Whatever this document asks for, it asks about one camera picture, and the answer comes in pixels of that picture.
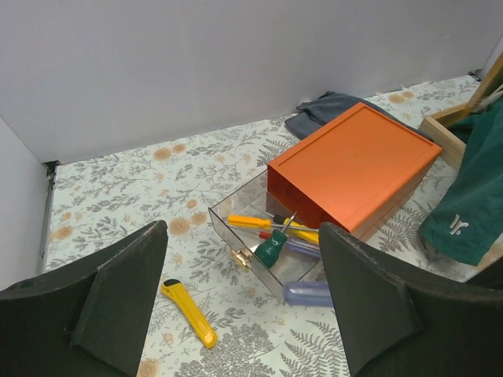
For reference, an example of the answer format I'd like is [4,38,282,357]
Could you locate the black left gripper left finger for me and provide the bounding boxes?
[1,221,168,376]

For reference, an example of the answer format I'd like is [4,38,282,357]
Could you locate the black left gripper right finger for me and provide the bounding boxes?
[319,222,502,376]

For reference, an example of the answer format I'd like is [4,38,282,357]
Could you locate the yellow black screwdriver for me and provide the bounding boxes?
[250,205,319,244]

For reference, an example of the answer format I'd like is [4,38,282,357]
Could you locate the clear acrylic drawer tray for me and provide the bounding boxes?
[209,171,324,302]

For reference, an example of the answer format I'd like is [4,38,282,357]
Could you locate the green stubby screwdriver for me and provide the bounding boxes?
[255,213,297,269]

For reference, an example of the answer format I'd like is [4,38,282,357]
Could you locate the orange wooden drawer box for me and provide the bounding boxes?
[267,103,442,241]

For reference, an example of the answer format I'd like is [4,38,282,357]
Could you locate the orange handle screwdriver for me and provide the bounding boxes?
[227,215,318,232]

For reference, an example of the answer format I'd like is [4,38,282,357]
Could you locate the yellow utility knife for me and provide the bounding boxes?
[161,279,218,349]

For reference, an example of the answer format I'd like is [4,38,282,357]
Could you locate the floral patterned table mat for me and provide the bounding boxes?
[39,76,503,377]

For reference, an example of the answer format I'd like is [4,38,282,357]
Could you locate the dark green garment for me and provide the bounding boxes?
[420,99,502,265]

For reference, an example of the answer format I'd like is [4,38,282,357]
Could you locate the wooden clothes rack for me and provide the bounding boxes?
[419,54,502,170]

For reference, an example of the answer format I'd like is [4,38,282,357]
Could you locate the dark blue cloth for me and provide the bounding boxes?
[285,91,431,141]

